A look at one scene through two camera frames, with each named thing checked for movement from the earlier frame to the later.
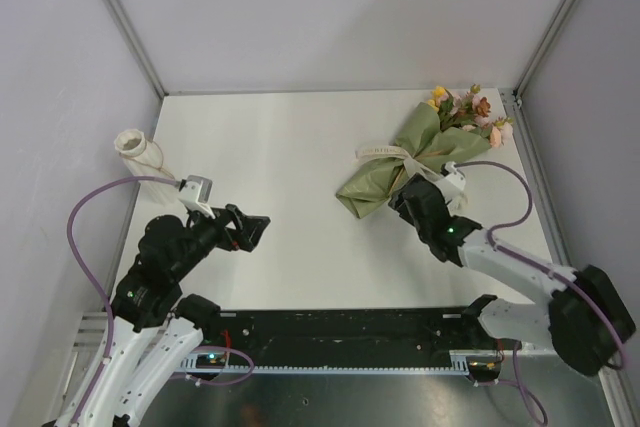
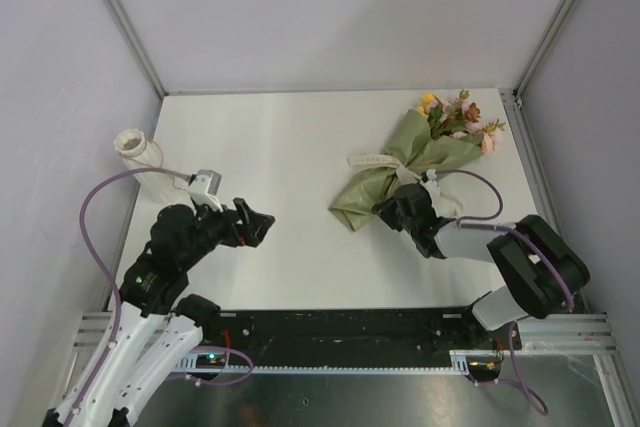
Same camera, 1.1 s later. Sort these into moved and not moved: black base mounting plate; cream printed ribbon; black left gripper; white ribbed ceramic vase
Moved: cream printed ribbon
Not moved: white ribbed ceramic vase; black left gripper; black base mounting plate
